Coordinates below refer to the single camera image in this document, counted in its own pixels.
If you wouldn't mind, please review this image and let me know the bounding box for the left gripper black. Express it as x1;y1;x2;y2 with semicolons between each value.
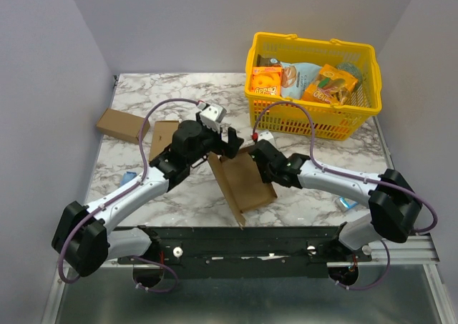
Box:
187;112;243;167

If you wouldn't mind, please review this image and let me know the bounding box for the cardboard box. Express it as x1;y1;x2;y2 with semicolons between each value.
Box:
96;108;150;144
148;120;179;162
208;146;278;229

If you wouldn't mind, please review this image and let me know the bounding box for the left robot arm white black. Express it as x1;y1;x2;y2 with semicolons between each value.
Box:
52;120;244;277

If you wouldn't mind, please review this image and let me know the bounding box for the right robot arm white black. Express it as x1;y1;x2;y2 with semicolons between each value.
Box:
248;139;422;261

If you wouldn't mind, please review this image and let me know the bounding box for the folded cardboard box upright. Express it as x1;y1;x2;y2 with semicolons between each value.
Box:
148;120;179;162

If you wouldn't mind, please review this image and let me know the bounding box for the orange Daddy snack box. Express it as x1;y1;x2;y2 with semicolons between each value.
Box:
250;66;282;96

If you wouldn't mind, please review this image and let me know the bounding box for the blue box right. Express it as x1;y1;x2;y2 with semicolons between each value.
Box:
336;197;358;212

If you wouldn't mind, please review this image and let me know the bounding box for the blue box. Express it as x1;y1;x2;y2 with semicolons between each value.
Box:
120;172;137;187
336;197;358;212

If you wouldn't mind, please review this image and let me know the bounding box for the blue box left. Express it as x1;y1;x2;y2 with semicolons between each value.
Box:
120;172;137;187

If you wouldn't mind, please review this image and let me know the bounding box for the light blue snack bag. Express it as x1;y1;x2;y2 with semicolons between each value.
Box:
280;62;322;100

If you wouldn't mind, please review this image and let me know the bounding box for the dark brown snack packet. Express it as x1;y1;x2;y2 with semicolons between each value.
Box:
256;54;281;67

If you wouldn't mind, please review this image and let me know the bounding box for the orange snack bag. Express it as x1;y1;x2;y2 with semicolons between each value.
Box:
301;64;358;105

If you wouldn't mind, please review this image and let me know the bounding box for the yellow plastic shopping basket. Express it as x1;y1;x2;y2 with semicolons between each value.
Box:
245;32;382;140

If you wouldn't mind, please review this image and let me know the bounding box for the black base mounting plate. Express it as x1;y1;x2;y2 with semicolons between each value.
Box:
116;225;373;280

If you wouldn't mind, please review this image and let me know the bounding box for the green scouring pad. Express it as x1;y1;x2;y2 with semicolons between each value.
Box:
336;62;363;84

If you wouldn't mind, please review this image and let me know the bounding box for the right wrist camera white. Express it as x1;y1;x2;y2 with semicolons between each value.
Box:
257;130;276;147

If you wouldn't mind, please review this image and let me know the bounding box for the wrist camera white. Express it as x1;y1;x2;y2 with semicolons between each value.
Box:
257;130;276;147
199;104;227;134

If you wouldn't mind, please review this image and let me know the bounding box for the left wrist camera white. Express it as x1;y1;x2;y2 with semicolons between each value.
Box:
199;104;227;134

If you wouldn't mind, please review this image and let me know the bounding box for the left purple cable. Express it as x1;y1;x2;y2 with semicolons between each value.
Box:
57;98;207;293

